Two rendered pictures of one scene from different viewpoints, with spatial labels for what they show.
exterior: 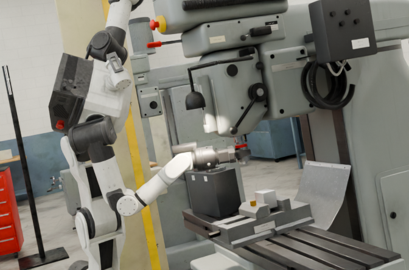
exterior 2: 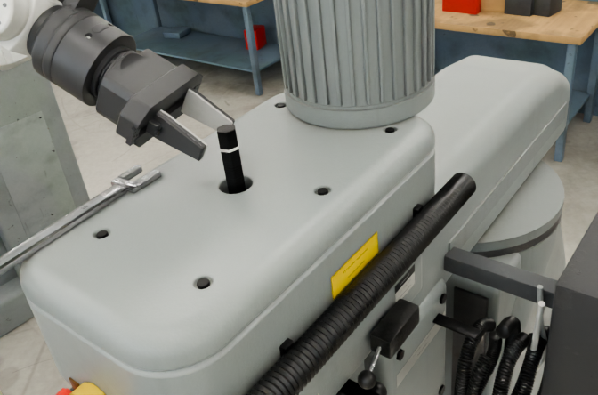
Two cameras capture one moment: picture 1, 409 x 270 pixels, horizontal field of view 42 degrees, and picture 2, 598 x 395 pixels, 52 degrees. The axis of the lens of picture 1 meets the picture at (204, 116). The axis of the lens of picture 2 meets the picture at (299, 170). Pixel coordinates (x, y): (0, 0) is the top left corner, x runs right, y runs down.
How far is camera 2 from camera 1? 165 cm
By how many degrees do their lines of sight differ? 38
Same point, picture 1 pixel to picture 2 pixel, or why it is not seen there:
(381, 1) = (539, 100)
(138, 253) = not seen: outside the picture
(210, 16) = not seen: hidden behind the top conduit
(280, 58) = (411, 344)
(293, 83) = (423, 376)
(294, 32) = (432, 261)
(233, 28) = (336, 358)
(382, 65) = (548, 257)
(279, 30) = (416, 284)
